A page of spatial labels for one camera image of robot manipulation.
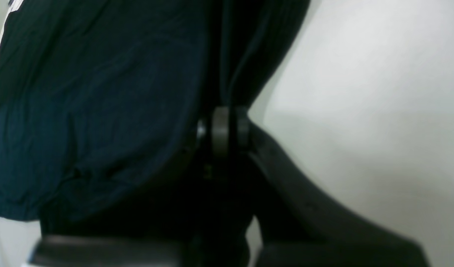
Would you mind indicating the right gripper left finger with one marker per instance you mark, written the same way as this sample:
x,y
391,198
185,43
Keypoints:
x,y
173,220

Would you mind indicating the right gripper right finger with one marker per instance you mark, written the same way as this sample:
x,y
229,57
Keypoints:
x,y
301,225

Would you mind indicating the black T-shirt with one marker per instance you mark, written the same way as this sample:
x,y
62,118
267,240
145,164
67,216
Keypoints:
x,y
97,95

